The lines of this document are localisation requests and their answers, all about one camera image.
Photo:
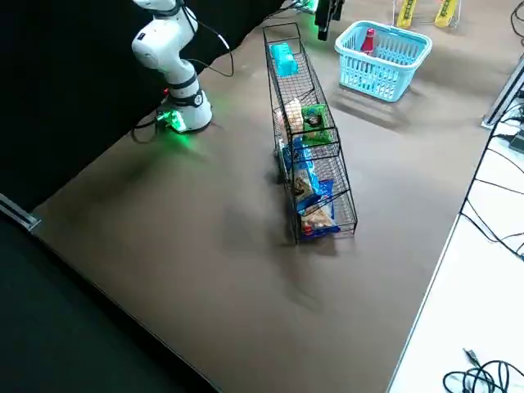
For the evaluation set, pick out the clear acrylic bottle tray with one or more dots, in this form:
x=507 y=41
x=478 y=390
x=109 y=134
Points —
x=394 y=14

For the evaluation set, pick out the aluminium profile post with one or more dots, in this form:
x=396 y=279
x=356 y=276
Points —
x=501 y=96

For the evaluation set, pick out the blue long biscuit pack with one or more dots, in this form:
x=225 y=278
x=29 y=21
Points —
x=304 y=157

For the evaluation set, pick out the teal snack pack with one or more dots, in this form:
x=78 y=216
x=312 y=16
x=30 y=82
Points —
x=282 y=59

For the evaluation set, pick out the yellow drink bottle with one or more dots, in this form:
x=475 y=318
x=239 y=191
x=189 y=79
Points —
x=407 y=12
x=446 y=12

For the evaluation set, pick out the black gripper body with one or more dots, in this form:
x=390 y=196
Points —
x=329 y=10

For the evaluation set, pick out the red cola bottle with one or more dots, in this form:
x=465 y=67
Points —
x=368 y=41

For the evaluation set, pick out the pink white snack box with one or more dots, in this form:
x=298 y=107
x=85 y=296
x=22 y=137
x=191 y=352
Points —
x=292 y=114

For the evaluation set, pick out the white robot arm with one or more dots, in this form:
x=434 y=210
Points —
x=163 y=45

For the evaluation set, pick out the aluminium frame strut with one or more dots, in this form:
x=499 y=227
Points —
x=22 y=215

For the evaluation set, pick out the green snack bag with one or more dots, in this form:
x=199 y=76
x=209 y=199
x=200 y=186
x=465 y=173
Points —
x=314 y=123

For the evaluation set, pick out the light blue plastic basket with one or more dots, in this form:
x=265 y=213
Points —
x=368 y=55

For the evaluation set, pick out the dark blue snack bag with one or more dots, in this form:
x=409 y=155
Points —
x=317 y=221

